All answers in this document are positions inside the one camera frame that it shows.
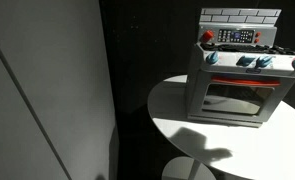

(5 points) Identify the round white table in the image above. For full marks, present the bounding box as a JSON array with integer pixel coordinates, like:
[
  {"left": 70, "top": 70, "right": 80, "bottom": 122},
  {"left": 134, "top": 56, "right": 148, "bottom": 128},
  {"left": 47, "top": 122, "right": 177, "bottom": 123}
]
[{"left": 147, "top": 75, "right": 295, "bottom": 180}]

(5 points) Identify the grey toy stove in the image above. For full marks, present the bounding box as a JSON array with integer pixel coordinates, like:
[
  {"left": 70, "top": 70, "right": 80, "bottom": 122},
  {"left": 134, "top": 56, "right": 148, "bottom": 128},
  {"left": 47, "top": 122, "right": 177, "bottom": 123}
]
[{"left": 185, "top": 8, "right": 295, "bottom": 127}]

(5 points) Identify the white partition panel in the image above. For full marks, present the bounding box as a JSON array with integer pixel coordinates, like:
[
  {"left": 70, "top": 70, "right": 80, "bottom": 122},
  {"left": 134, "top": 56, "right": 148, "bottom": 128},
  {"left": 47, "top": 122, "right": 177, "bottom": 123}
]
[{"left": 0, "top": 0, "right": 119, "bottom": 180}]

